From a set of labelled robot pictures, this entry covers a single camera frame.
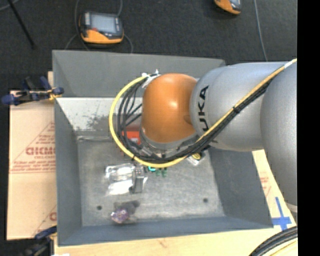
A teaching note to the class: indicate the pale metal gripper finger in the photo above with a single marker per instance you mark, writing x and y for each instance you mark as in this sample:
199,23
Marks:
132,185
141,184

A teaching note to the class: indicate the purple patterned ball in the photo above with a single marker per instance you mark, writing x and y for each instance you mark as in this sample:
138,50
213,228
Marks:
119,216

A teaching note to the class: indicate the orange-red box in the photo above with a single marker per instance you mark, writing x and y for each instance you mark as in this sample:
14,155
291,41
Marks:
132,137

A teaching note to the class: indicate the grey metal bin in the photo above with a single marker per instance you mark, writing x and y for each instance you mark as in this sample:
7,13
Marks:
180,190

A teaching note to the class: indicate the brown cardboard board red print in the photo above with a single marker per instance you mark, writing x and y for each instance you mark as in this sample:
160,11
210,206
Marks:
31,175

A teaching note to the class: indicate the black cylinder on white bracket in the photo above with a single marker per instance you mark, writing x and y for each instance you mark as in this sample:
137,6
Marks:
195,158

